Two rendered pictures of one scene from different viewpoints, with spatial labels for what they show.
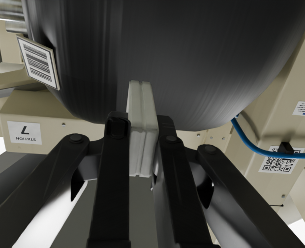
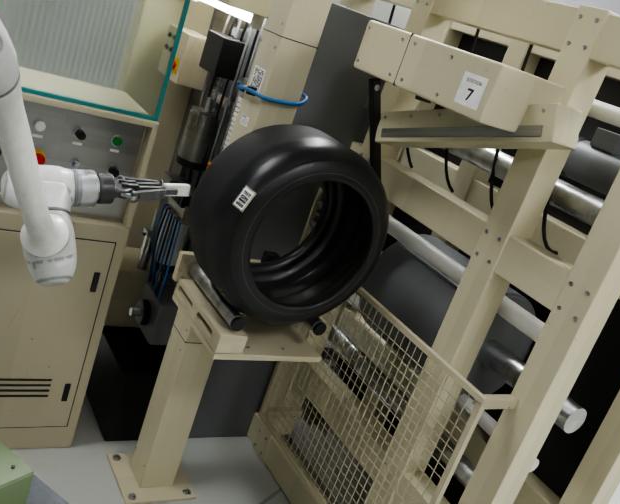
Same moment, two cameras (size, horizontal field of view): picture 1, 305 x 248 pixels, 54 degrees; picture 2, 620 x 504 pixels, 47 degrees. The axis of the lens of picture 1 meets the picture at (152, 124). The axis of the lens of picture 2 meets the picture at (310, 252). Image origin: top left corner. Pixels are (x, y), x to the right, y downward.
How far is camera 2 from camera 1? 186 cm
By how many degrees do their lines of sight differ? 69
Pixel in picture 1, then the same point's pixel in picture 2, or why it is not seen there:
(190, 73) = (211, 182)
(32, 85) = (495, 133)
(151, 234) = not seen: outside the picture
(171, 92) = (220, 174)
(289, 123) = (250, 110)
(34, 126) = (459, 98)
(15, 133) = (478, 92)
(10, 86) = (515, 137)
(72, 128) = (434, 88)
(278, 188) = (261, 50)
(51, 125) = (446, 95)
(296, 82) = not seen: hidden behind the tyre
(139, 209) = not seen: outside the picture
